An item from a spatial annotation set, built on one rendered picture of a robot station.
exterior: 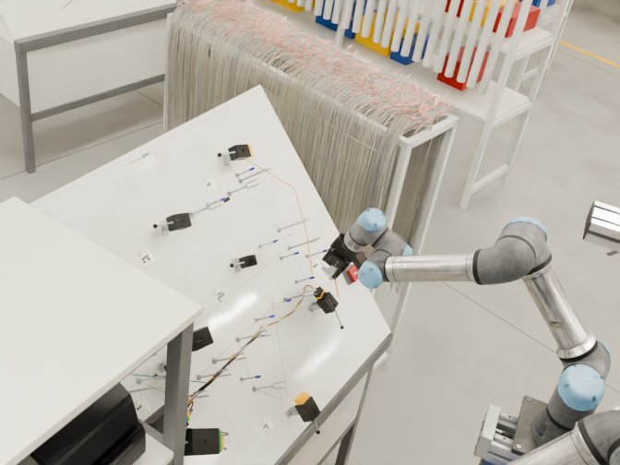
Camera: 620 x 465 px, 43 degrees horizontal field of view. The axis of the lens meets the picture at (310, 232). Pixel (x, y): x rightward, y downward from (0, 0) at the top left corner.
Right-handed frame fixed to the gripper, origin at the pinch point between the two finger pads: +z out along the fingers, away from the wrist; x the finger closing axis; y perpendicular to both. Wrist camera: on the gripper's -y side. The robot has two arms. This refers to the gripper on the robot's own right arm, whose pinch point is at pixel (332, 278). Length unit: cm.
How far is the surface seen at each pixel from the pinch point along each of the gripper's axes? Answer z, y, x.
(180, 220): -20, 48, 31
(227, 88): 36, 78, -83
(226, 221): -6.3, 38.6, 11.1
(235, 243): -3.5, 32.5, 13.7
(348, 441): 86, -50, -2
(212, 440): -7, 6, 74
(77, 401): -80, 33, 115
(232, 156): -18, 49, -3
